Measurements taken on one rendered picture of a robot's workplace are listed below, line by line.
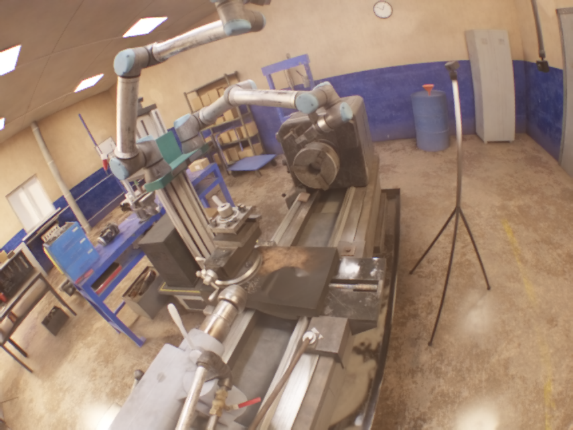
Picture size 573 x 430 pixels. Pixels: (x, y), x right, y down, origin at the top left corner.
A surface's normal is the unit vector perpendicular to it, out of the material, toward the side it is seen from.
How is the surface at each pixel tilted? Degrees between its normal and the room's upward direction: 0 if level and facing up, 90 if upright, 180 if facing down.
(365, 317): 0
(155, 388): 0
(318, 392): 0
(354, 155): 90
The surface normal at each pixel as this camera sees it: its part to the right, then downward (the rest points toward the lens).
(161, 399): -0.29, -0.82
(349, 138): -0.36, 0.58
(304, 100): -0.55, 0.58
